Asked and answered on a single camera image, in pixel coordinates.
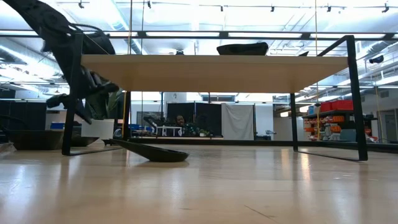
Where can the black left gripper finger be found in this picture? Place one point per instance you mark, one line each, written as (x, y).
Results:
(57, 101)
(83, 110)

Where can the black leaf shaped plate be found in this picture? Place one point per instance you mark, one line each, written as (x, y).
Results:
(85, 142)

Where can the small black square plate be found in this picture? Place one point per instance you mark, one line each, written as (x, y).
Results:
(110, 142)

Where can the black wavy square bowl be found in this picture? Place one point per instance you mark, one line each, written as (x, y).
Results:
(242, 52)
(242, 44)
(35, 140)

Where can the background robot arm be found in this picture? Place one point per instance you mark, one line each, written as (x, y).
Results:
(196, 129)
(150, 120)

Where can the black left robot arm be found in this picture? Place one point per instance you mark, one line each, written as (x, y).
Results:
(46, 21)

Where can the snake plant in white pot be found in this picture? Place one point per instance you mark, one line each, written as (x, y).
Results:
(99, 129)

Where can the round ceiling fixture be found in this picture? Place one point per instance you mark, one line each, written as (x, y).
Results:
(179, 52)

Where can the person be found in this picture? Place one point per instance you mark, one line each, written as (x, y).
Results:
(179, 120)

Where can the black partition panel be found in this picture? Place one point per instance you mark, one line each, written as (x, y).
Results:
(205, 113)

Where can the wooden riser shelf black legs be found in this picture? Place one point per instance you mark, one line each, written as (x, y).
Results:
(214, 74)

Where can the white hanging sheet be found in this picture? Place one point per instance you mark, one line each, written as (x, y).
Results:
(237, 121)

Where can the shelving cart with storage bins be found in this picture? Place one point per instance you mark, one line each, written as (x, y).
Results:
(332, 124)

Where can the black ceiling spotlight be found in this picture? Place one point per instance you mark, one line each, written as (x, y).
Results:
(376, 59)

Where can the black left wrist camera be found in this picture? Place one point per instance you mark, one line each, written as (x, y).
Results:
(99, 43)

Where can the white frame stand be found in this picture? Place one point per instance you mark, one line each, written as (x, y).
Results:
(169, 126)

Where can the black aluminium rig frame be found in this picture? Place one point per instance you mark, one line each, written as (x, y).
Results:
(326, 145)

